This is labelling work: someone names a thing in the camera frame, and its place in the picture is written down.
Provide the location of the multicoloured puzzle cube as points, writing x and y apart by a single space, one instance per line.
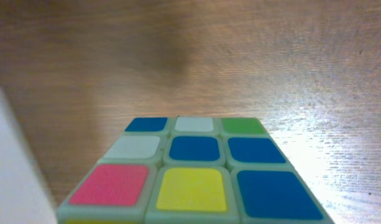
193 170

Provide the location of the white cardboard box red interior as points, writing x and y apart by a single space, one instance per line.
24 195

